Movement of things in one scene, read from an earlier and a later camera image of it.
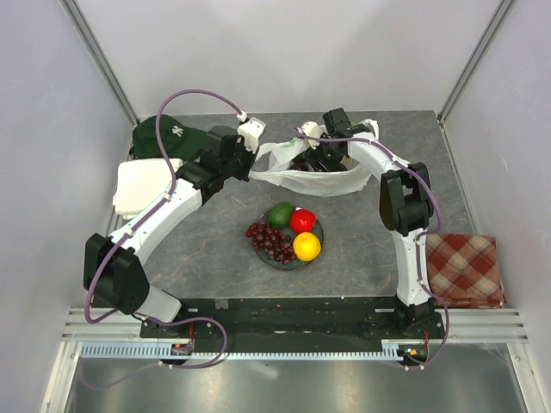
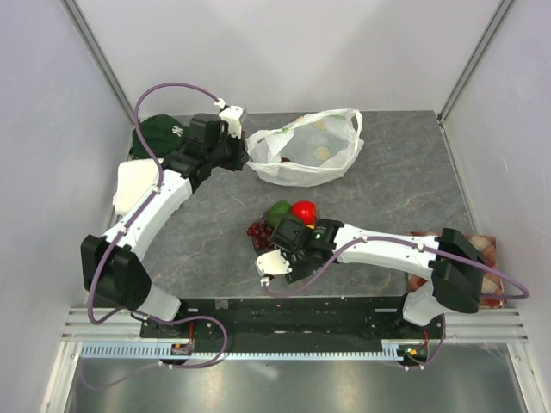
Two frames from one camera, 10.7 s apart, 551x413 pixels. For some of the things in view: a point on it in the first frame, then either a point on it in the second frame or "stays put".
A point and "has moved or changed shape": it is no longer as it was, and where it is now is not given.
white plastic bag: [274, 162] has moved or changed shape
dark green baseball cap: [177, 141] stays put
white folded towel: [140, 181] stays put
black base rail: [298, 318] stays put
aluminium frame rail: [471, 323] stays put
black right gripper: [312, 157] to [298, 273]
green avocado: [280, 214] stays put
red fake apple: [301, 221] has moved or changed shape
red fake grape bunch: [276, 245] stays put
